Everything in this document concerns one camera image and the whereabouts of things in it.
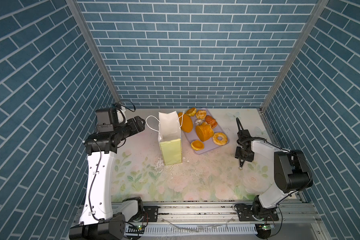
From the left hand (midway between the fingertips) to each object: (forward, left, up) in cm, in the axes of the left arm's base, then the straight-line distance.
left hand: (139, 122), depth 69 cm
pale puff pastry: (+31, -34, -28) cm, 54 cm away
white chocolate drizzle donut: (+25, -32, -29) cm, 50 cm away
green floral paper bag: (+11, -12, -30) cm, 34 cm away
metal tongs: (-6, -57, -31) cm, 65 cm away
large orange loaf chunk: (+12, -35, -23) cm, 43 cm away
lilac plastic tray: (+7, -38, -32) cm, 50 cm away
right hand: (-1, -57, -32) cm, 65 cm away
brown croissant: (+25, -41, -28) cm, 56 cm away
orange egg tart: (+5, -30, -29) cm, 42 cm away
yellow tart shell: (+34, -27, -28) cm, 51 cm away
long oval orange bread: (+25, -23, -30) cm, 45 cm away
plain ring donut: (+9, -48, -30) cm, 58 cm away
